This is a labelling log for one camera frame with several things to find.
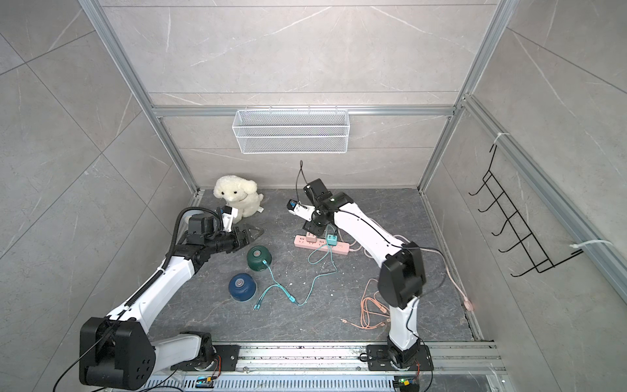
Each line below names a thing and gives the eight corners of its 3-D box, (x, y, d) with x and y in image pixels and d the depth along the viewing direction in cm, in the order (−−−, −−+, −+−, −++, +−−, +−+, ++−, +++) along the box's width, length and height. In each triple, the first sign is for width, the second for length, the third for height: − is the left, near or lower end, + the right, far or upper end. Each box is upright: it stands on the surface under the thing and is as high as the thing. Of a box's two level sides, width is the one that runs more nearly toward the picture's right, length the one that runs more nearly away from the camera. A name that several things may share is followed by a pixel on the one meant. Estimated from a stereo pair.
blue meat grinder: (234, 305, 85) (225, 295, 77) (239, 285, 90) (231, 273, 82) (255, 305, 85) (249, 295, 77) (259, 285, 90) (253, 273, 82)
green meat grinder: (251, 276, 93) (244, 263, 84) (254, 259, 97) (248, 245, 89) (269, 276, 93) (264, 263, 84) (272, 259, 97) (267, 245, 89)
